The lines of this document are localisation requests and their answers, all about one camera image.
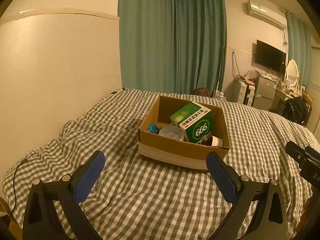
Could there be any green 999 medicine box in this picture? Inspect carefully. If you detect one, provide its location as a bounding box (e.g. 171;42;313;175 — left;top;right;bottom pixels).
170;101;214;144

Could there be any light blue tissue pack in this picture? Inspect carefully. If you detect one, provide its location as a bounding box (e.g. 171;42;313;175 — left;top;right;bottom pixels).
147;122;160;134

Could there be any black backpack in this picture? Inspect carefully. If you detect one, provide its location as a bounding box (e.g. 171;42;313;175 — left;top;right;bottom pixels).
281;96;312;126

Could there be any silver mini fridge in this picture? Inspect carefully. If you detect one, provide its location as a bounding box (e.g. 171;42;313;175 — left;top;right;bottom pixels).
252;76;276;111

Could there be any white oval vanity mirror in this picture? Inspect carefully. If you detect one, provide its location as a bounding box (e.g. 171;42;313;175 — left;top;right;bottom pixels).
285;59;299;89

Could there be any grey white checkered bedspread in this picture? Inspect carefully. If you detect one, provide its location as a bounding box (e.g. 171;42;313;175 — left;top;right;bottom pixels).
2;89;319;239

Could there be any white suitcase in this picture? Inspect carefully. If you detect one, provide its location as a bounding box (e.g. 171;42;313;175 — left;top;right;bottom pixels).
231;78;255;106

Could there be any green curtain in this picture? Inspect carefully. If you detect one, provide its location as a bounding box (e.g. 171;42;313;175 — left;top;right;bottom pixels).
118;0;227;94
286;12;312;92

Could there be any brown patterned round object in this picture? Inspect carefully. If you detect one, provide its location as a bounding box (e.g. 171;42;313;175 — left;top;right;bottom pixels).
194;88;211;98

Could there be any brown cardboard box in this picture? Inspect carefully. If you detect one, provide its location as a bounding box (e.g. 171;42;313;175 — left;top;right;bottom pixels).
138;95;229;171

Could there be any white air conditioner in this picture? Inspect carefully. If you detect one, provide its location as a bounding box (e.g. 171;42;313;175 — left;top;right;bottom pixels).
246;0;287;30

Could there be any black charging cable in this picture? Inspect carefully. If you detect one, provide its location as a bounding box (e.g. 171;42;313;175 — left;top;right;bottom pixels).
12;157;29;205

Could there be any black wall television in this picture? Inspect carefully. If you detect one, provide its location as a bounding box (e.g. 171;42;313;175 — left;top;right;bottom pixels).
255;40;286;73

